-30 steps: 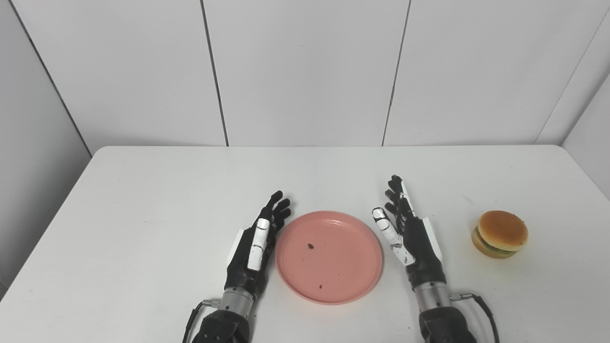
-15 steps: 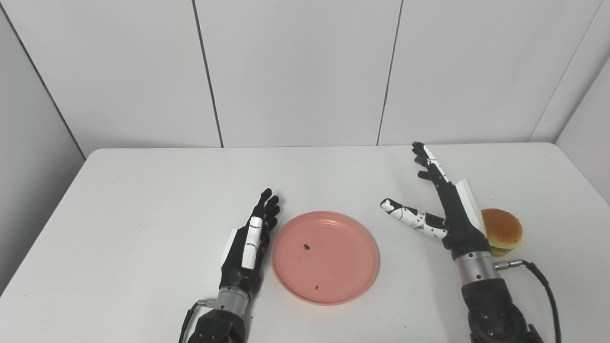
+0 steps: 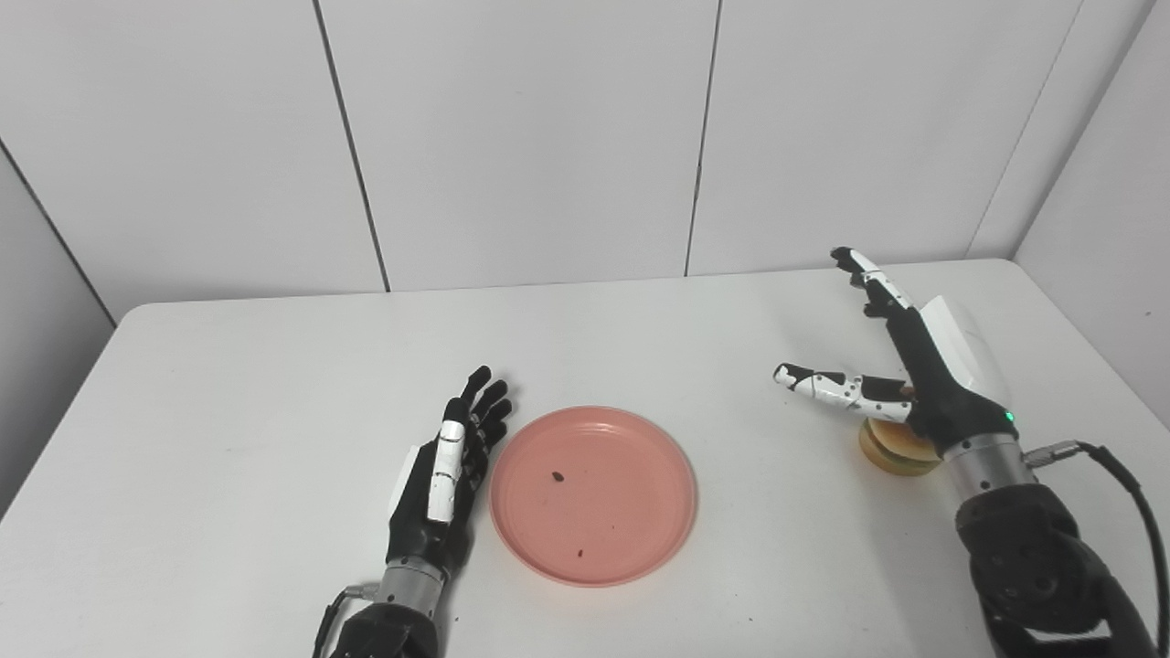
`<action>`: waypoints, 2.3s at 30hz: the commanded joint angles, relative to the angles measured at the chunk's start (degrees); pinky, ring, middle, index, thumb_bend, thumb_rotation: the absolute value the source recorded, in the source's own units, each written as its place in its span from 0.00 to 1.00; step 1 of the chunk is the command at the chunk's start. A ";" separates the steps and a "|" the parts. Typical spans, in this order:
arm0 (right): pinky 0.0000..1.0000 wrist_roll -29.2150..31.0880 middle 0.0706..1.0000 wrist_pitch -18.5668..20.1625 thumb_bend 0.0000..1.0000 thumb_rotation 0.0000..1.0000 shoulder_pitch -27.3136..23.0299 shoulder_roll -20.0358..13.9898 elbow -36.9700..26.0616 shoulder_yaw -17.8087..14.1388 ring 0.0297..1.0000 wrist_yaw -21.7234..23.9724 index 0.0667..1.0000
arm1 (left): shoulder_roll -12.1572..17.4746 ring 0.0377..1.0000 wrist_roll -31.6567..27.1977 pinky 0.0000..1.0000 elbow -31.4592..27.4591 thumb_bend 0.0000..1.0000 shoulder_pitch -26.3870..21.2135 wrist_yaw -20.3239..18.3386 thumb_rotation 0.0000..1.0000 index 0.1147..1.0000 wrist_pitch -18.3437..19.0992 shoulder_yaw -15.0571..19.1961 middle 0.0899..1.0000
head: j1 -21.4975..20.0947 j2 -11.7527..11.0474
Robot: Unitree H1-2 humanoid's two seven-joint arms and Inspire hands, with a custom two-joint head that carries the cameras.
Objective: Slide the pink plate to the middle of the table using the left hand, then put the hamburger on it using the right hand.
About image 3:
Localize toy hamburger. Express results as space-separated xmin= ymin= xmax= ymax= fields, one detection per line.
xmin=858 ymin=419 xmax=942 ymax=477

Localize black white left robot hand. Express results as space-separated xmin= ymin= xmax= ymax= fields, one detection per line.
xmin=386 ymin=366 xmax=514 ymax=573

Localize pink round plate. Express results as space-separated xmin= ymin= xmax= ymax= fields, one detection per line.
xmin=489 ymin=406 xmax=698 ymax=588

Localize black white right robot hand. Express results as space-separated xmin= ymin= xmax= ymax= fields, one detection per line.
xmin=773 ymin=247 xmax=1018 ymax=451

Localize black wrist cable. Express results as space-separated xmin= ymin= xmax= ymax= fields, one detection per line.
xmin=313 ymin=583 xmax=381 ymax=658
xmin=1024 ymin=440 xmax=1170 ymax=658

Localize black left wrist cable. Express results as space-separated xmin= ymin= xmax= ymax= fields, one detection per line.
xmin=313 ymin=583 xmax=381 ymax=658

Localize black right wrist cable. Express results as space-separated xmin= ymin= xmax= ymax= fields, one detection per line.
xmin=1024 ymin=440 xmax=1170 ymax=658

